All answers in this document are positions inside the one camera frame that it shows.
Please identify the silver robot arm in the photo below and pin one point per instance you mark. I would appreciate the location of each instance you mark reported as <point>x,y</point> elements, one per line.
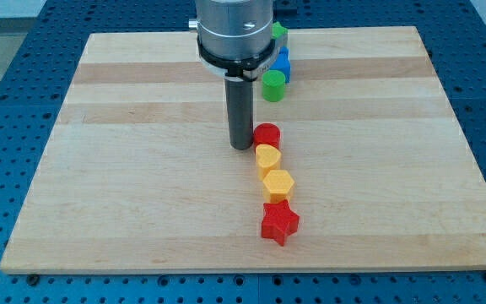
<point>235,38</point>

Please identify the red star block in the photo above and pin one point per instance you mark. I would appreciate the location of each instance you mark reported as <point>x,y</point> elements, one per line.
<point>279,222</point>

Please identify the yellow heart block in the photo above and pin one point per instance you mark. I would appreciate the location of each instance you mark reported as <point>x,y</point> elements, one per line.
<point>268,158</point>

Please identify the red cylinder block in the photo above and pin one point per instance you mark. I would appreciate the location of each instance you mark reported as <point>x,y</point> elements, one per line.
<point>267,133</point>

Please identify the yellow hexagon block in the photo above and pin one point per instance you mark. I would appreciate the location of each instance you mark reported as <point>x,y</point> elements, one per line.
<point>278,185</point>

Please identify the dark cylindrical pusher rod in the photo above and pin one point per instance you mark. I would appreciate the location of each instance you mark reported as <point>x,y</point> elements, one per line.
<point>239,102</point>

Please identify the green cylinder block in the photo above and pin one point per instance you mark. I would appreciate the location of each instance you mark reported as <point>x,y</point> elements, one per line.
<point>273,85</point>

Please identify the blue block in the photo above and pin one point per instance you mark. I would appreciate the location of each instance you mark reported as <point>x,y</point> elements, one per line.
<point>282,63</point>

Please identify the wooden board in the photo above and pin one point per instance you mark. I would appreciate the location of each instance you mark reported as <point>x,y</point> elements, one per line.
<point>138,175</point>

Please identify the green block at back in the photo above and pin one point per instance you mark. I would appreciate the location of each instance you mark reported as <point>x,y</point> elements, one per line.
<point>278,30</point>

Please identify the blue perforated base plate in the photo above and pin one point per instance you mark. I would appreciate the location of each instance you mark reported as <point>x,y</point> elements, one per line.
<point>33,89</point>

